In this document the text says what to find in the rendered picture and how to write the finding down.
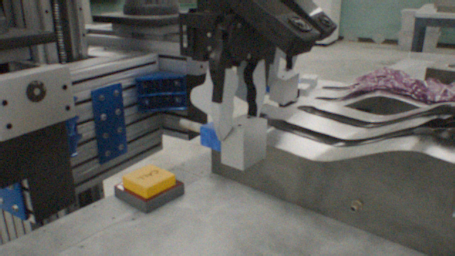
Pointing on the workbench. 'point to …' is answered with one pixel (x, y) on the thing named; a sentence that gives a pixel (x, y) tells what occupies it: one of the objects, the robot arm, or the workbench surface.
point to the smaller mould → (441, 72)
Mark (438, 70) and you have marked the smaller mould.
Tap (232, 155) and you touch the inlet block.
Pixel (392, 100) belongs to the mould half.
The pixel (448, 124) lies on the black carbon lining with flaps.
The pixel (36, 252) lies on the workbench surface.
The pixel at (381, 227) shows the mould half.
